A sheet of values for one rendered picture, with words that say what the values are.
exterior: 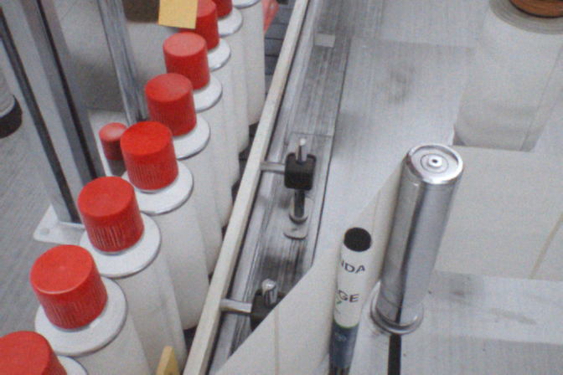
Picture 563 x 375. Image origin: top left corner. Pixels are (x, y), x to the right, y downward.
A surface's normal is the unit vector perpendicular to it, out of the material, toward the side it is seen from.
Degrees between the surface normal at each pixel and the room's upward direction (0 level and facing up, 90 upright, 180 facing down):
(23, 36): 90
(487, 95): 89
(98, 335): 42
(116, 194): 2
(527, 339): 0
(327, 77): 0
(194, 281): 90
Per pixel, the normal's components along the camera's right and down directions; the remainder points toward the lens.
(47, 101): -0.18, 0.70
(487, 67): -0.87, 0.38
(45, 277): 0.03, -0.72
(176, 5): -0.13, 0.05
